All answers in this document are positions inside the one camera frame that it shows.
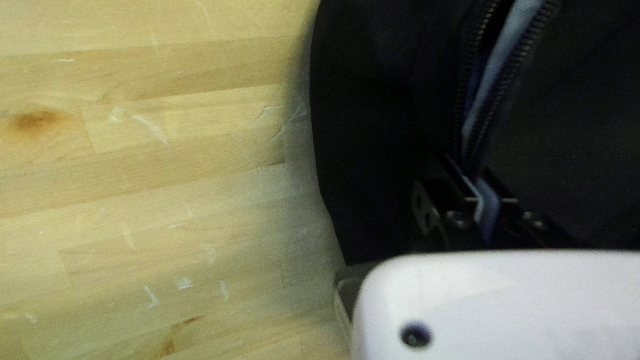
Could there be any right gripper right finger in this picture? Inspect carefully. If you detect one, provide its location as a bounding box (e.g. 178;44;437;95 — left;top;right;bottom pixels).
482;170;576;250

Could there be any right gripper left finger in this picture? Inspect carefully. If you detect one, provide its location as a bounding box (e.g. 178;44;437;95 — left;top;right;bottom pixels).
412;155;486;251

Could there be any black backpack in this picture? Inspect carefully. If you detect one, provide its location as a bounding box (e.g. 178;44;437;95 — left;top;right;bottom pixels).
307;0;640;266

